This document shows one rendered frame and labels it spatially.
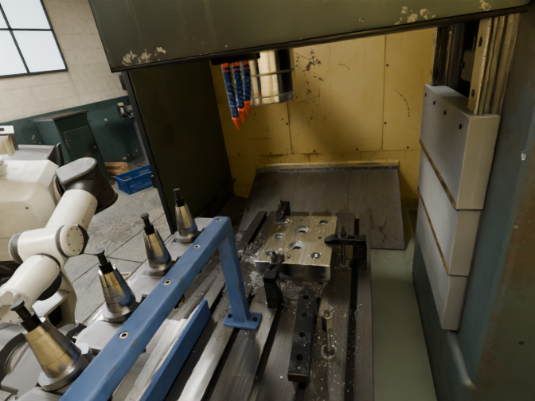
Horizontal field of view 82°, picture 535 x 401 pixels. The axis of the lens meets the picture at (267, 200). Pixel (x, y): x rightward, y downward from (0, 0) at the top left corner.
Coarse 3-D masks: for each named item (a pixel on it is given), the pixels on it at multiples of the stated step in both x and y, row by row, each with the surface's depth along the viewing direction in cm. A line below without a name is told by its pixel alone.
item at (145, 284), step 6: (144, 276) 57; (150, 276) 57; (156, 276) 57; (132, 282) 56; (138, 282) 56; (144, 282) 55; (150, 282) 55; (156, 282) 55; (132, 288) 54; (138, 288) 54; (144, 288) 54; (150, 288) 54; (144, 294) 53
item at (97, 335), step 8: (88, 328) 47; (96, 328) 47; (104, 328) 47; (112, 328) 46; (80, 336) 46; (88, 336) 46; (96, 336) 45; (104, 336) 45; (112, 336) 45; (88, 344) 44; (96, 344) 44; (104, 344) 44; (96, 352) 43
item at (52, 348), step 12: (48, 324) 39; (24, 336) 37; (36, 336) 37; (48, 336) 38; (60, 336) 39; (36, 348) 38; (48, 348) 38; (60, 348) 39; (72, 348) 40; (48, 360) 38; (60, 360) 39; (72, 360) 40; (48, 372) 38; (60, 372) 39
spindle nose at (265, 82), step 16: (240, 64) 75; (256, 64) 73; (272, 64) 73; (288, 64) 76; (256, 80) 75; (272, 80) 75; (288, 80) 77; (256, 96) 77; (272, 96) 76; (288, 96) 78
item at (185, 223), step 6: (186, 204) 66; (180, 210) 65; (186, 210) 66; (180, 216) 65; (186, 216) 66; (192, 216) 67; (180, 222) 66; (186, 222) 66; (192, 222) 67; (180, 228) 66; (186, 228) 66; (192, 228) 67; (180, 234) 67; (186, 234) 67; (192, 234) 67
